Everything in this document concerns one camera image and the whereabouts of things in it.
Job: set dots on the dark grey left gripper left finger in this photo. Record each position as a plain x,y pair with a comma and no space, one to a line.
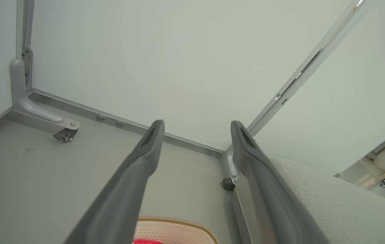
124,189

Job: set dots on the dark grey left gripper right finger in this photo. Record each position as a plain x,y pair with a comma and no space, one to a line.
267,196

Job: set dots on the red and white garment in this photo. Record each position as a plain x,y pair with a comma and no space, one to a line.
145,242

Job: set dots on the grey fabric sofa cushion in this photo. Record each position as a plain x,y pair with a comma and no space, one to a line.
348,210

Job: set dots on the small grey caster wheel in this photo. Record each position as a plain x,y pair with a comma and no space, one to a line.
66,135
228,184

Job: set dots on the silver round bolt head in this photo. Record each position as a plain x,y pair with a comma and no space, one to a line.
119,122
101,117

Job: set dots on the white perforated laundry basket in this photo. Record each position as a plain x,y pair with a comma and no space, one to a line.
179,234

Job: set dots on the silver metal mounting plate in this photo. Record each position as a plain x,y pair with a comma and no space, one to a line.
27,61

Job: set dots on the grey partition foot bracket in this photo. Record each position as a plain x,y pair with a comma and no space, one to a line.
26,101
230,166

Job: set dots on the aluminium partition base rail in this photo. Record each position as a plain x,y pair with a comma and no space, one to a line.
179,138

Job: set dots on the aluminium partition frame post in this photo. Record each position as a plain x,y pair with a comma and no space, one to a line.
23,27
301,73

